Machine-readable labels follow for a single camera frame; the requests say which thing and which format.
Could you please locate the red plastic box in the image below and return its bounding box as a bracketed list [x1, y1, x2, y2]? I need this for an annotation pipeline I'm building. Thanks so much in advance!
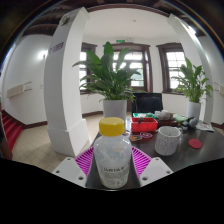
[130, 117, 159, 134]

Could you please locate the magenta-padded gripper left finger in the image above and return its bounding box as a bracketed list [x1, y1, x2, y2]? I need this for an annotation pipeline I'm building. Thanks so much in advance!
[51, 146, 97, 188]

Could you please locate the white speckled mug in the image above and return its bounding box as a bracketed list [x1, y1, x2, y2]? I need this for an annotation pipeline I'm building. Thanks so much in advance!
[154, 125, 183, 157]

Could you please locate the printed magazine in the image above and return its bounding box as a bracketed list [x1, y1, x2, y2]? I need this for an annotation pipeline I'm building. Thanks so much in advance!
[195, 121, 216, 133]

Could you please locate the green plastic box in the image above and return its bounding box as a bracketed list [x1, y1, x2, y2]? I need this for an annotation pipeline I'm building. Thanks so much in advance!
[132, 112, 158, 120]

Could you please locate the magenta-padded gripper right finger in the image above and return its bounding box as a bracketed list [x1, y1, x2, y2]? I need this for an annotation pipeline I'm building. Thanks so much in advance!
[131, 146, 175, 188]

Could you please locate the flat round red coaster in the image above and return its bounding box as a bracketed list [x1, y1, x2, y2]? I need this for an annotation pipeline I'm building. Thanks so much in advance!
[188, 138, 203, 150]

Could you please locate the black chair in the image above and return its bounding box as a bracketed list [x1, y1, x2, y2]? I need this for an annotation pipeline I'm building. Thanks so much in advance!
[131, 92, 164, 116]

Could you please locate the white wall heater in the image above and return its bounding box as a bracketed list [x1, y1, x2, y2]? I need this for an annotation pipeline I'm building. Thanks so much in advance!
[213, 81, 224, 97]
[6, 81, 34, 99]

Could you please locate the clear bottle with yellow cap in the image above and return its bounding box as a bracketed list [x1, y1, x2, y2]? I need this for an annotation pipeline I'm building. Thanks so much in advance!
[92, 116, 133, 190]

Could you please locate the potted plant in white pot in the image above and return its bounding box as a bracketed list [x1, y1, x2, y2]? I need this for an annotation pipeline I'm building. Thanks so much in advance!
[72, 41, 148, 127]
[171, 57, 214, 122]

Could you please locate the small round printed sticker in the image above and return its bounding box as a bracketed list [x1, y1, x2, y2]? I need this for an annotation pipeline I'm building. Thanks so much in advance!
[129, 134, 143, 143]
[139, 131, 154, 140]

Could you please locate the grey round object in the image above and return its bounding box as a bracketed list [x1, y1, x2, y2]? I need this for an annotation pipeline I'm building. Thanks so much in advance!
[181, 116, 200, 131]

